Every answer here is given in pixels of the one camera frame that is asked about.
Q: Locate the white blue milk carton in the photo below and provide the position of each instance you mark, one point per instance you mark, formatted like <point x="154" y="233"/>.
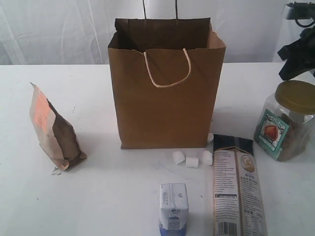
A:
<point x="173" y="209"/>

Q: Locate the white marshmallow left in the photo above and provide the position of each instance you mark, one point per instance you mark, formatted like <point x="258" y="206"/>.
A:
<point x="178" y="157"/>

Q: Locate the long noodle package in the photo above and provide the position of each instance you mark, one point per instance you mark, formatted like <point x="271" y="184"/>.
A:
<point x="238" y="205"/>

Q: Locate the torn kraft paper pouch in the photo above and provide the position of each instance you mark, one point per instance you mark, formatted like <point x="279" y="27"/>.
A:
<point x="55" y="134"/>

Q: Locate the small torn paper scrap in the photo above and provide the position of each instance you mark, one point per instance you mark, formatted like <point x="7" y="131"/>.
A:
<point x="56" y="172"/>

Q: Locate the white marshmallow middle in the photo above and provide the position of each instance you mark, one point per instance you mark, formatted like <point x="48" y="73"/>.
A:
<point x="191" y="162"/>

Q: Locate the brown paper shopping bag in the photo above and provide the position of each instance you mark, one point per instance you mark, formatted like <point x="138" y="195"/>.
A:
<point x="165" y="76"/>

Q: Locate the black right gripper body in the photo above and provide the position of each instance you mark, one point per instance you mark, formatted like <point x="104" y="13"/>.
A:
<point x="307" y="37"/>

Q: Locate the white marshmallow by bag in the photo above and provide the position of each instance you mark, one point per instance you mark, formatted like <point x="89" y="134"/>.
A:
<point x="210" y="137"/>

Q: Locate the white marshmallow right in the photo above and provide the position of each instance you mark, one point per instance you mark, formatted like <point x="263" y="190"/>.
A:
<point x="207" y="157"/>

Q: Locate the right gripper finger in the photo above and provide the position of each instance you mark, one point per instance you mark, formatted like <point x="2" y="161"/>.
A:
<point x="290" y="51"/>
<point x="293" y="67"/>

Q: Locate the clear nut jar gold lid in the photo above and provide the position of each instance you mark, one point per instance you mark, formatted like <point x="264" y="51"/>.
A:
<point x="287" y="121"/>

